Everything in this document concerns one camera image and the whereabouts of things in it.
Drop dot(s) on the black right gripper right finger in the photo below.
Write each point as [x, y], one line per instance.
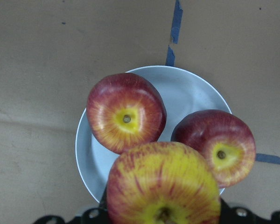
[242, 215]

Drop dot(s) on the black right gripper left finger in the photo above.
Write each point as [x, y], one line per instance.
[97, 215]

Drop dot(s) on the yellow-red striped apple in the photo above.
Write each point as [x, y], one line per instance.
[162, 183]

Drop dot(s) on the red apple on plate outer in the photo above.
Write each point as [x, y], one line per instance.
[224, 140]

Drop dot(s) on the red apple on plate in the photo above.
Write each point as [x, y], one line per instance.
[125, 110]
[224, 140]

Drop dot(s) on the red apple on plate rear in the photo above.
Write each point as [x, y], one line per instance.
[125, 110]

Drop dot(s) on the light blue plate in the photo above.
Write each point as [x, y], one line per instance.
[182, 92]

